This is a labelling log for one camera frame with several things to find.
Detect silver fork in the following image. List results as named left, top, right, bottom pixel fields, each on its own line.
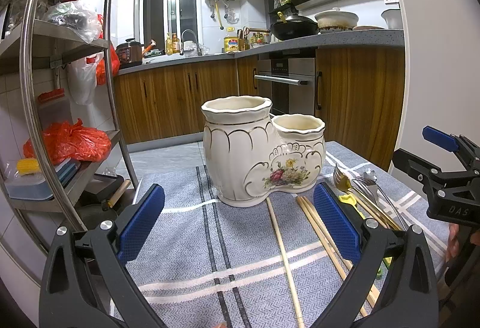
left=352, top=179, right=407, bottom=231

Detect yellow plastic spoon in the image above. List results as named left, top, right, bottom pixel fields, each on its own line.
left=338, top=194, right=391, bottom=269

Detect gold fork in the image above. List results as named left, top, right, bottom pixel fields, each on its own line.
left=333, top=165, right=402, bottom=231

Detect silver flower spoon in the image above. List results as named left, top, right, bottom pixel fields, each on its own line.
left=363, top=168, right=408, bottom=230

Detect kitchen faucet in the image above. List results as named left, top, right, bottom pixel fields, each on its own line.
left=181, top=29, right=203, bottom=57

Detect person right hand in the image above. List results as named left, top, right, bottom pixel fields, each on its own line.
left=445, top=223, right=460, bottom=262

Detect wooden base cabinets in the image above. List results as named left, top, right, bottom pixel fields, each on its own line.
left=114, top=47, right=405, bottom=170

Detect grey striped table cloth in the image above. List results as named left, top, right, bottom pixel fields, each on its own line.
left=108, top=140, right=451, bottom=328

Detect white bowl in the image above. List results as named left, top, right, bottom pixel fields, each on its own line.
left=381, top=9, right=404, bottom=30

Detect white ceramic pot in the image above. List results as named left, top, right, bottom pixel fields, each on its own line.
left=315, top=7, right=359, bottom=32

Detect red plastic bag lower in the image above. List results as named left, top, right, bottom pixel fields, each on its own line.
left=41, top=118, right=112, bottom=165

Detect built-in oven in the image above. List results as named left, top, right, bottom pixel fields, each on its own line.
left=254, top=49, right=316, bottom=115

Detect steel shelf rack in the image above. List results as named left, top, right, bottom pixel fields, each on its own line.
left=0, top=0, right=140, bottom=261

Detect black wok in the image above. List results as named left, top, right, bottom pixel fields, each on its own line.
left=270, top=11, right=319, bottom=40

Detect white ceramic utensil holder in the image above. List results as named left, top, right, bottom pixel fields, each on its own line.
left=201, top=96, right=326, bottom=208

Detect yellow oil bottle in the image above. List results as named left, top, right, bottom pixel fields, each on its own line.
left=224, top=37, right=240, bottom=53

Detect red plastic bag hanging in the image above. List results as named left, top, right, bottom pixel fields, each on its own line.
left=95, top=14, right=122, bottom=86

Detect rice cooker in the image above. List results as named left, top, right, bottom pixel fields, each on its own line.
left=115, top=38, right=143, bottom=69

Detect clear plastic bag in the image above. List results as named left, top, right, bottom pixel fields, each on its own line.
left=41, top=0, right=103, bottom=43

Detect window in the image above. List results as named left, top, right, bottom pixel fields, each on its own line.
left=140, top=0, right=200, bottom=56

